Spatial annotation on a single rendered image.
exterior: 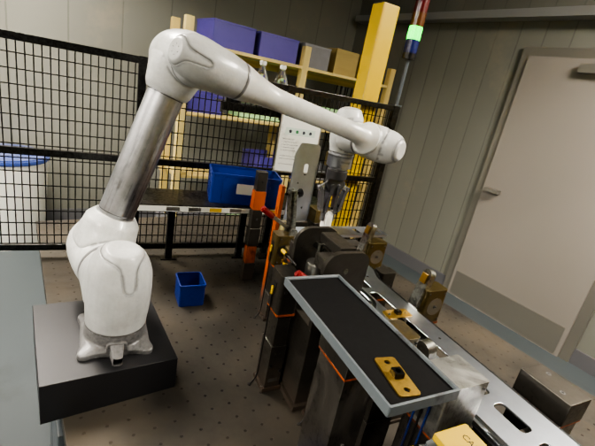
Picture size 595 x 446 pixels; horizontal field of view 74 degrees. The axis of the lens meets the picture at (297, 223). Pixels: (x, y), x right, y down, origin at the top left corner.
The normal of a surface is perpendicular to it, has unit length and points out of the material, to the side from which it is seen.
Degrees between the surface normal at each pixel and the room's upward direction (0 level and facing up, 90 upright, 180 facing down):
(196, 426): 0
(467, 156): 90
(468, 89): 90
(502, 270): 90
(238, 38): 90
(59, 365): 4
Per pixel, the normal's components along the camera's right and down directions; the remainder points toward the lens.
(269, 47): 0.48, 0.37
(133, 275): 0.70, 0.09
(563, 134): -0.81, 0.04
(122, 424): 0.18, -0.93
